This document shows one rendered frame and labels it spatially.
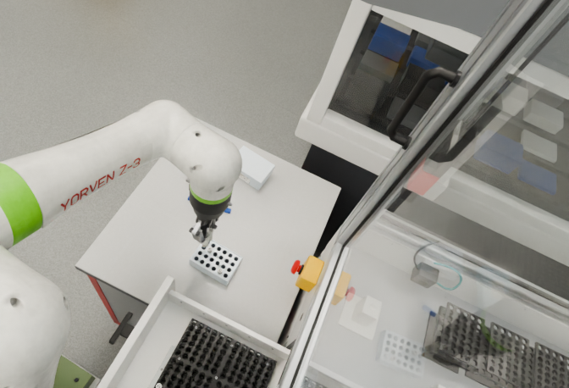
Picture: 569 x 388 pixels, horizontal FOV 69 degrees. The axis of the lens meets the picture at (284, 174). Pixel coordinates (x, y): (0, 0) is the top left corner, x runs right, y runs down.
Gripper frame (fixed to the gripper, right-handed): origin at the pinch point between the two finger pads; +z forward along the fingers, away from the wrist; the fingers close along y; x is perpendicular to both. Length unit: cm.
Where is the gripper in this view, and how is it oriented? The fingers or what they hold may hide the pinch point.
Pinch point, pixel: (205, 235)
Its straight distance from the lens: 113.2
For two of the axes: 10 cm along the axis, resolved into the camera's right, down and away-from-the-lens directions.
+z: -2.1, 5.3, 8.2
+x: 8.7, 4.8, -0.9
